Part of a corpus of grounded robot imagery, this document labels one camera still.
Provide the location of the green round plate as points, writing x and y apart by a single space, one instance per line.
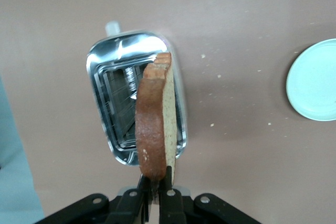
315 82

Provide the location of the brown bread slice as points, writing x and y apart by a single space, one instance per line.
152 124

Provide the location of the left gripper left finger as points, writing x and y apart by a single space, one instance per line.
131 205

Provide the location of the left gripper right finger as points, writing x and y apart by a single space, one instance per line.
170 205

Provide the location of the beige metal toaster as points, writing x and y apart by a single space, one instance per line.
115 98

